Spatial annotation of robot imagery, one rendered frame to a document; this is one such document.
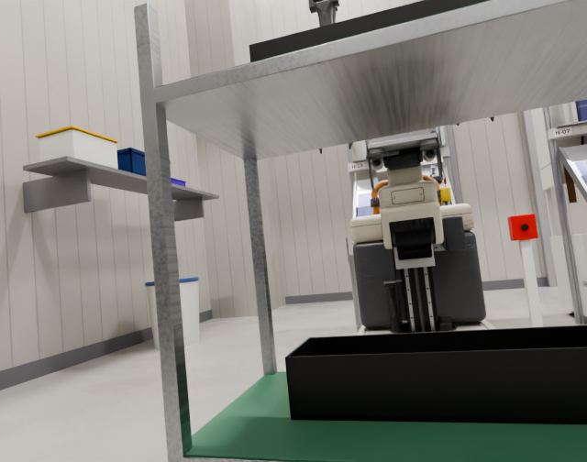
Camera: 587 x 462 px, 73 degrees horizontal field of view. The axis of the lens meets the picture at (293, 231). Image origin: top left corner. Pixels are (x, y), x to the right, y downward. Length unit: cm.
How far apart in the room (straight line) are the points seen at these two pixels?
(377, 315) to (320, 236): 410
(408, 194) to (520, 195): 435
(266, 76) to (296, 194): 545
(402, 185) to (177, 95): 110
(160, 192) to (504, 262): 539
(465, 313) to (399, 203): 59
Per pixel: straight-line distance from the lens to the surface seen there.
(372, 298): 188
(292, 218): 606
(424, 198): 163
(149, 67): 77
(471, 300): 190
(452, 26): 64
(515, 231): 291
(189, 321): 368
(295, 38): 84
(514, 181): 592
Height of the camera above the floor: 63
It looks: 4 degrees up
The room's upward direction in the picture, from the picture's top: 6 degrees counter-clockwise
